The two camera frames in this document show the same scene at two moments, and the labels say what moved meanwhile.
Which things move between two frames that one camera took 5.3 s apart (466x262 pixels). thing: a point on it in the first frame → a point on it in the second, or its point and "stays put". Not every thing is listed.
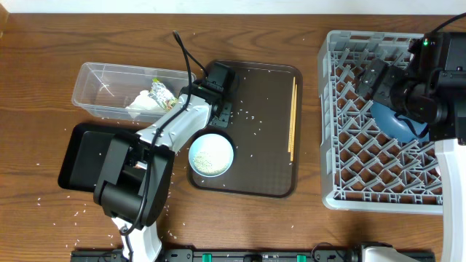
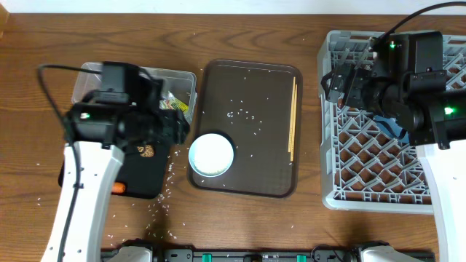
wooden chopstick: [293, 125] stays put
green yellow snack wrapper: [161, 94] stays put
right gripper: [392, 75] → [360, 77]
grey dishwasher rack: [360, 168] stays put
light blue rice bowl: [211, 155] stays put
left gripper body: [226, 113] → [169, 126]
